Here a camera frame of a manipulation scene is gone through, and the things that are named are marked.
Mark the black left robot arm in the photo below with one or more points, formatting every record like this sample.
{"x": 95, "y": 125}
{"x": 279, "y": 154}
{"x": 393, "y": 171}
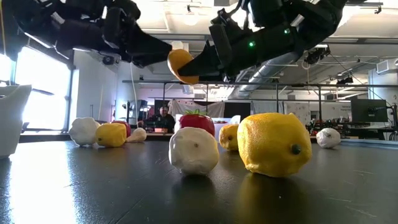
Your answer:
{"x": 28, "y": 18}

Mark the white garlic bulb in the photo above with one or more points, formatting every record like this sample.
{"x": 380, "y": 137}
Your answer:
{"x": 82, "y": 130}
{"x": 328, "y": 137}
{"x": 192, "y": 152}

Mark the beige pointed garlic bulb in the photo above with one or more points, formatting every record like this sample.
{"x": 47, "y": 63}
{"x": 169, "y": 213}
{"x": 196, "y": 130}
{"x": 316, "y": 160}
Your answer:
{"x": 138, "y": 135}

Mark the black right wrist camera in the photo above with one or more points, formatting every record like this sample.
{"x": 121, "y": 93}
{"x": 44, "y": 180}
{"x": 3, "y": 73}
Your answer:
{"x": 228, "y": 20}

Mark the black round ceiling camera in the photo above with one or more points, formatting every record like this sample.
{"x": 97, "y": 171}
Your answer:
{"x": 109, "y": 60}

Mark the black computer monitor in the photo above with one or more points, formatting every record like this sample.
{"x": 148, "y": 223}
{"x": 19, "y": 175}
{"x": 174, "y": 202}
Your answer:
{"x": 368, "y": 110}

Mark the silver ventilation duct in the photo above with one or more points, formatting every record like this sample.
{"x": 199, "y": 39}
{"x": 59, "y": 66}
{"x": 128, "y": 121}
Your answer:
{"x": 270, "y": 67}

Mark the black pipe frame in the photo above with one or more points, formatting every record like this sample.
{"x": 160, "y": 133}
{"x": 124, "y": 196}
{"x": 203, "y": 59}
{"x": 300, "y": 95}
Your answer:
{"x": 295, "y": 84}

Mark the yellow lemon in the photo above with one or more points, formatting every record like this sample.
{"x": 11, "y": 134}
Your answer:
{"x": 228, "y": 137}
{"x": 270, "y": 146}
{"x": 110, "y": 135}

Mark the black partition panel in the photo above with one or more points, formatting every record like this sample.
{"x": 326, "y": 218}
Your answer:
{"x": 237, "y": 109}

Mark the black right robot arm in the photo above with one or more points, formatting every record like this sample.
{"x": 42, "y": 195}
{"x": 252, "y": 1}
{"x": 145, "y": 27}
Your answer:
{"x": 317, "y": 15}

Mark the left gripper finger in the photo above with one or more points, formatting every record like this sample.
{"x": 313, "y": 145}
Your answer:
{"x": 143, "y": 63}
{"x": 146, "y": 43}

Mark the grey rig crossbar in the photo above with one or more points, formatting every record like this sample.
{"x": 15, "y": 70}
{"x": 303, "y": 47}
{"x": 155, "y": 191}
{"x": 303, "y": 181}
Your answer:
{"x": 367, "y": 40}

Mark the white light strip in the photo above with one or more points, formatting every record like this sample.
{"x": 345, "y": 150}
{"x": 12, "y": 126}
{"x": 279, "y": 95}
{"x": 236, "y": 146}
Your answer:
{"x": 321, "y": 46}

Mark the person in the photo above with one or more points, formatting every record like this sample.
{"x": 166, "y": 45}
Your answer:
{"x": 163, "y": 119}

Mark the white hanging cloth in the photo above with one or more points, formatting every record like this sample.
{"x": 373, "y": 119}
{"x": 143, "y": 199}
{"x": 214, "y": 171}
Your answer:
{"x": 186, "y": 107}

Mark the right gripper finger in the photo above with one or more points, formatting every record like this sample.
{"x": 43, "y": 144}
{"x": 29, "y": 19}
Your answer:
{"x": 217, "y": 77}
{"x": 202, "y": 63}

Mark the orange-yellow lemon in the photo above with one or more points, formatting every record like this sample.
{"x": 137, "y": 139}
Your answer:
{"x": 178, "y": 59}

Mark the black equipment rack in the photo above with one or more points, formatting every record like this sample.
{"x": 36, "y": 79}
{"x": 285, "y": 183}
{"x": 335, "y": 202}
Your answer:
{"x": 136, "y": 109}

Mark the black ceiling spotlight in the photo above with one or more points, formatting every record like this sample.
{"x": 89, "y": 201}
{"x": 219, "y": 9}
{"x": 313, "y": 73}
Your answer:
{"x": 317, "y": 54}
{"x": 345, "y": 80}

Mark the white ceiling box device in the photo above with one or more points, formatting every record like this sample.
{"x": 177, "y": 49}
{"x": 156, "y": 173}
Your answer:
{"x": 183, "y": 46}

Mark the white patterned curtain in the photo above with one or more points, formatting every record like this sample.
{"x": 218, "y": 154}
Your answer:
{"x": 298, "y": 109}

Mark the white plastic basket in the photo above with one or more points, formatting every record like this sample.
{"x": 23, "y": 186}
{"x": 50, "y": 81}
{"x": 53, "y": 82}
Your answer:
{"x": 12, "y": 124}

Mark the white wall air conditioner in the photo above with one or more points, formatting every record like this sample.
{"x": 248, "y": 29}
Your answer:
{"x": 387, "y": 66}

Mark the bright window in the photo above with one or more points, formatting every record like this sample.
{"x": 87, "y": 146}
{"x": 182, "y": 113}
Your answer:
{"x": 46, "y": 93}

